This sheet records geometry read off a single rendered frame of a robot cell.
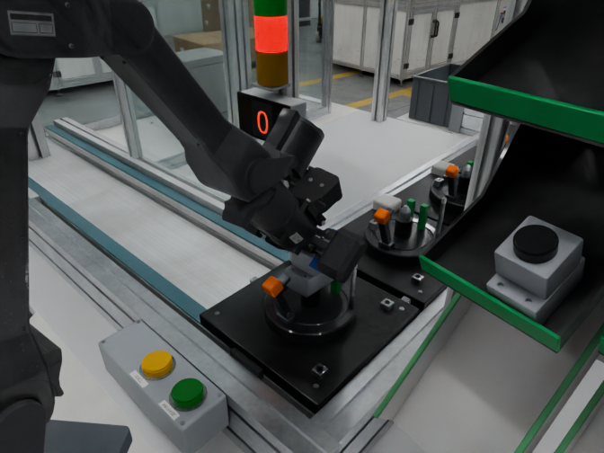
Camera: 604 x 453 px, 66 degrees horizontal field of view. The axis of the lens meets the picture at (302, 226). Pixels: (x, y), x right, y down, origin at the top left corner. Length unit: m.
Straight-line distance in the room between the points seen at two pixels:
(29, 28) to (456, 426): 0.50
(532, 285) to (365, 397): 0.31
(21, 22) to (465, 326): 0.48
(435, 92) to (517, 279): 2.25
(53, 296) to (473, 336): 0.79
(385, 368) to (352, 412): 0.09
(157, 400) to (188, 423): 0.06
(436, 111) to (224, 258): 1.88
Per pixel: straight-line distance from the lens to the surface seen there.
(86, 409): 0.81
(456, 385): 0.56
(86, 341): 0.91
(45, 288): 1.07
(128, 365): 0.70
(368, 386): 0.65
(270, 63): 0.75
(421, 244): 0.86
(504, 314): 0.41
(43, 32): 0.31
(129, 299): 0.81
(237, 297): 0.76
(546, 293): 0.39
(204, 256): 0.95
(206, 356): 0.70
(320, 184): 0.60
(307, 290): 0.65
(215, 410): 0.64
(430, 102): 2.62
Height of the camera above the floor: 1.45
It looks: 32 degrees down
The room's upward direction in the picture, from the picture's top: straight up
